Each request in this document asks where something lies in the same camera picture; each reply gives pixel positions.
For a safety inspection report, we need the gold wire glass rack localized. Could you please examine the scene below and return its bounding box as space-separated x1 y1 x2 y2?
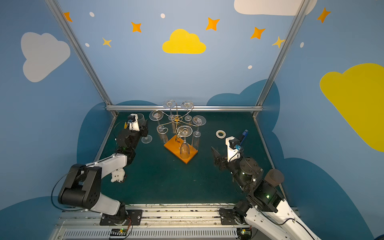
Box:
160 101 198 164

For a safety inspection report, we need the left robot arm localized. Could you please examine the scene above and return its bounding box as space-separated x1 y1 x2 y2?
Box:
58 114 148 226

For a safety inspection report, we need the brown cup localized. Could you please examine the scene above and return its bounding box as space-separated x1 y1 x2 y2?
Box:
264 169 285 187

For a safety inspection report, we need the right circuit board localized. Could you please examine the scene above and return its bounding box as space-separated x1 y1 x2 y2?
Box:
237 229 253 240

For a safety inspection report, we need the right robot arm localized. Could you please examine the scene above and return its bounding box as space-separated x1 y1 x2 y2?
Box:
212 148 319 240

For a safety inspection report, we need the aluminium frame post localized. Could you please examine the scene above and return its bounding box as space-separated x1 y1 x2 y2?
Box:
45 0 113 107
253 0 311 120

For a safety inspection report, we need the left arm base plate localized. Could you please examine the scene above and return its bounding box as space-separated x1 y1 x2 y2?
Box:
100 209 143 226

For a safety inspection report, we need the left circuit board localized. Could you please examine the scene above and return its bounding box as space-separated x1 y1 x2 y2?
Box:
109 229 129 240

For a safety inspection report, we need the aluminium frame back bar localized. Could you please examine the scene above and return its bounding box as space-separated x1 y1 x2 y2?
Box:
105 104 264 113

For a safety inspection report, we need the circuit board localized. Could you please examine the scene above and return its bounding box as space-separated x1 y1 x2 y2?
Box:
109 229 129 240
237 229 253 240

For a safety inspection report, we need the white plush toy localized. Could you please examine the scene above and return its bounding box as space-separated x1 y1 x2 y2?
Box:
111 168 126 183

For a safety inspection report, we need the white tape roll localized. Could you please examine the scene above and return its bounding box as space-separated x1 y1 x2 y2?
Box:
216 130 227 139

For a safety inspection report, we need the wine glass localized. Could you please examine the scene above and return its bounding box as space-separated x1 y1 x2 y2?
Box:
192 116 207 150
137 113 153 144
163 100 177 122
181 101 194 124
149 110 168 144
177 125 193 160

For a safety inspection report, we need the aluminium frame right post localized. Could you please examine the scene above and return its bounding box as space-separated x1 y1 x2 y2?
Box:
253 0 311 120

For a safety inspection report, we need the aluminium rail base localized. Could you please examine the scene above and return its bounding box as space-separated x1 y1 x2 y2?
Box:
50 203 271 240

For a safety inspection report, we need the aluminium frame left post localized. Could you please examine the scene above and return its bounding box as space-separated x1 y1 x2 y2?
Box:
45 0 113 107

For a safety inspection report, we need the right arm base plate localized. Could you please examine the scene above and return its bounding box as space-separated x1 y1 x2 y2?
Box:
218 208 246 226

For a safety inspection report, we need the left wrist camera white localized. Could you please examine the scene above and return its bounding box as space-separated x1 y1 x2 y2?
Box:
124 114 140 132

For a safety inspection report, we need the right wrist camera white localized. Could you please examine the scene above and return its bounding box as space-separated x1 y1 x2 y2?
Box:
226 137 241 163

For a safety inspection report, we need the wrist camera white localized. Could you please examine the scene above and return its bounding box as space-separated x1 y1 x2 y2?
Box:
124 114 140 132
226 137 241 163

